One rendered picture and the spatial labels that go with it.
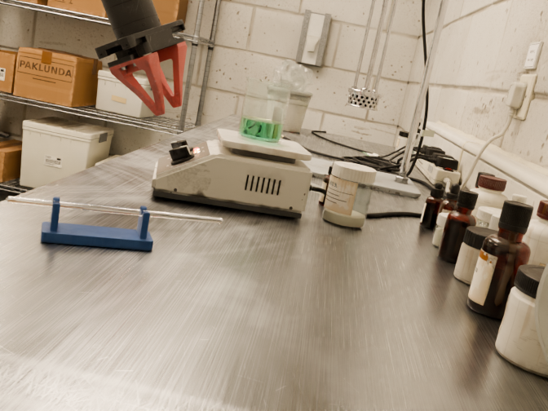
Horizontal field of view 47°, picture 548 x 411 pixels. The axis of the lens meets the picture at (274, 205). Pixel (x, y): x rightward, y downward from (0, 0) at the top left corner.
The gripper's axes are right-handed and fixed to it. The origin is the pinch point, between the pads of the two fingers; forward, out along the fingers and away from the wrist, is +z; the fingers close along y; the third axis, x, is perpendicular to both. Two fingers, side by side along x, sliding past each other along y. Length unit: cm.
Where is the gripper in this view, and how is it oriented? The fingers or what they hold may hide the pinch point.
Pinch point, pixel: (166, 104)
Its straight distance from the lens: 81.9
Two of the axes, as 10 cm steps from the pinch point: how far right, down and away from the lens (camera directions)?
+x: -8.1, 1.1, 5.8
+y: 4.9, -4.1, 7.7
